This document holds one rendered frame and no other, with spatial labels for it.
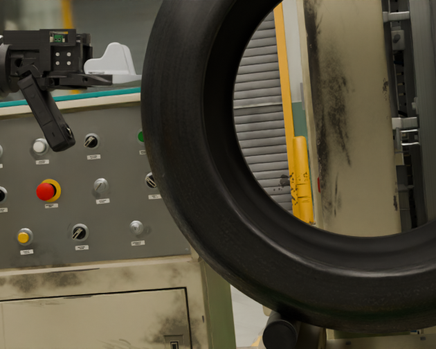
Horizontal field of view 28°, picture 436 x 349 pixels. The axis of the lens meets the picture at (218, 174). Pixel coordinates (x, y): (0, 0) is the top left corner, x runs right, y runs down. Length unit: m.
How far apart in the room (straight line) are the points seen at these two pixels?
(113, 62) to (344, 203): 0.49
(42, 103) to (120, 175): 0.72
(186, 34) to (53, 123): 0.26
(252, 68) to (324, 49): 9.14
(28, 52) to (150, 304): 0.81
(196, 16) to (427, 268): 0.41
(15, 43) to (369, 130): 0.59
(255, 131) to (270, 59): 0.88
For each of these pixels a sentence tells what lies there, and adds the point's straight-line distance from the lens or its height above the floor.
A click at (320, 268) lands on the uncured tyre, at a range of 1.07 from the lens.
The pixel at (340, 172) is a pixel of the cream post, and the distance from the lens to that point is 1.47.
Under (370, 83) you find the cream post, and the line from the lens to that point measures 1.47.
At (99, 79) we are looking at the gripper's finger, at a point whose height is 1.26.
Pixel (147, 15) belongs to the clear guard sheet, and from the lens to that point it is 1.91.
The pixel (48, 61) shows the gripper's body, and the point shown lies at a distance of 1.22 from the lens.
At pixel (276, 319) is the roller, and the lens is 1.14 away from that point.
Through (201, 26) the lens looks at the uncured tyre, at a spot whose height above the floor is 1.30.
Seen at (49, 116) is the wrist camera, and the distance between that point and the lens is 1.23.
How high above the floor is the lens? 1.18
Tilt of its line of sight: 3 degrees down
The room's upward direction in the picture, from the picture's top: 6 degrees counter-clockwise
